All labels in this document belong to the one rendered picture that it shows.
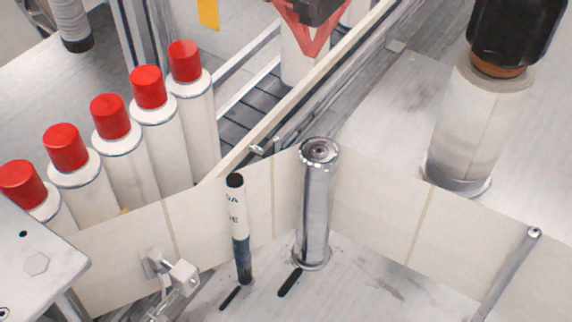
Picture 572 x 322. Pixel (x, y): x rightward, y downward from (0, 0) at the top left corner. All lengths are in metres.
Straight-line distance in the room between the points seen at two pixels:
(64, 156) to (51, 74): 0.50
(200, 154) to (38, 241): 0.32
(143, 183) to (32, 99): 0.42
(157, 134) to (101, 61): 0.44
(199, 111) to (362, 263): 0.26
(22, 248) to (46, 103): 0.60
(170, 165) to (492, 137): 0.36
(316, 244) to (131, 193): 0.21
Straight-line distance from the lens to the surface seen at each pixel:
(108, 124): 0.54
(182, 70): 0.59
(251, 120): 0.79
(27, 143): 0.91
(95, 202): 0.57
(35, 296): 0.37
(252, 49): 0.78
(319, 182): 0.51
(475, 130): 0.65
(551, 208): 0.77
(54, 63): 1.04
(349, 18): 0.95
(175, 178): 0.65
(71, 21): 0.61
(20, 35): 2.66
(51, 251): 0.38
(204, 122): 0.64
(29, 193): 0.52
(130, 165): 0.58
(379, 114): 0.81
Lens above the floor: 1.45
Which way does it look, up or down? 50 degrees down
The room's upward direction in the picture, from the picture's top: straight up
